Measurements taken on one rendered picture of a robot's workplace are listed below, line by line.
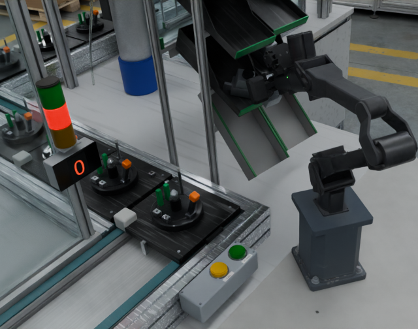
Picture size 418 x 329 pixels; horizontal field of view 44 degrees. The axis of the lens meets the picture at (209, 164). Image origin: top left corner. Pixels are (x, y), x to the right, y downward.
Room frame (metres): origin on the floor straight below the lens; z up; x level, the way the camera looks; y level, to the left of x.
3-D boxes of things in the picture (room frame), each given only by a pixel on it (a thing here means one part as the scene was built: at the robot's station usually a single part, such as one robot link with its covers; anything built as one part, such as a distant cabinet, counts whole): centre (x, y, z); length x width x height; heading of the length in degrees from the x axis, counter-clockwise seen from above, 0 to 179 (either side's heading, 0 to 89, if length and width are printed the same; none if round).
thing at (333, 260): (0.92, -0.27, 0.96); 0.15 x 0.15 x 0.20; 9
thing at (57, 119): (1.01, 0.32, 1.33); 0.05 x 0.05 x 0.05
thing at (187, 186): (1.06, 0.10, 0.96); 0.24 x 0.24 x 0.02; 45
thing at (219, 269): (0.85, 0.00, 0.96); 0.04 x 0.04 x 0.02
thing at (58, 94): (1.01, 0.32, 1.38); 0.05 x 0.05 x 0.05
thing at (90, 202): (1.24, 0.28, 1.01); 0.24 x 0.24 x 0.13; 45
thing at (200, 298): (0.85, 0.00, 0.93); 0.21 x 0.07 x 0.06; 135
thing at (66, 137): (1.01, 0.32, 1.28); 0.05 x 0.05 x 0.05
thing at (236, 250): (0.90, -0.04, 0.96); 0.04 x 0.04 x 0.02
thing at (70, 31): (2.55, 0.51, 1.01); 0.24 x 0.24 x 0.13; 45
